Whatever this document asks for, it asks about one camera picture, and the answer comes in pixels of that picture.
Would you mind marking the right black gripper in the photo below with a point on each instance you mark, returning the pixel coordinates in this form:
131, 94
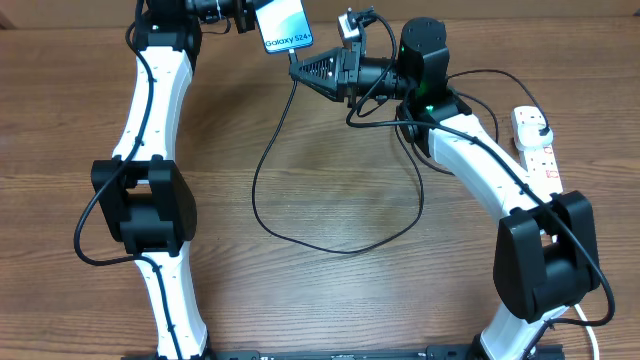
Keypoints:
332, 79

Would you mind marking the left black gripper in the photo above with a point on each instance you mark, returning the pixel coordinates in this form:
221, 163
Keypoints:
245, 13

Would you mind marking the Samsung Galaxy smartphone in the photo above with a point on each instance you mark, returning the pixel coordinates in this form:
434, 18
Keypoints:
283, 25

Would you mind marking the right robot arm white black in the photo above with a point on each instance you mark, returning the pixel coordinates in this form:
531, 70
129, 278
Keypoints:
546, 257

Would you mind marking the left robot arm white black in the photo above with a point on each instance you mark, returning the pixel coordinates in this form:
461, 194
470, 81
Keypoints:
146, 202

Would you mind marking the white charger plug adapter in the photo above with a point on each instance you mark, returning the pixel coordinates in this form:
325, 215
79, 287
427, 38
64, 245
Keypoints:
531, 136

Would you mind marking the white power strip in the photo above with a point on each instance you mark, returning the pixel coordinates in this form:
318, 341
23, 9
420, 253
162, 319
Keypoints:
540, 163

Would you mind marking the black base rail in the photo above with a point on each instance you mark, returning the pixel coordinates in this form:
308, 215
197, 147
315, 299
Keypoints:
320, 355

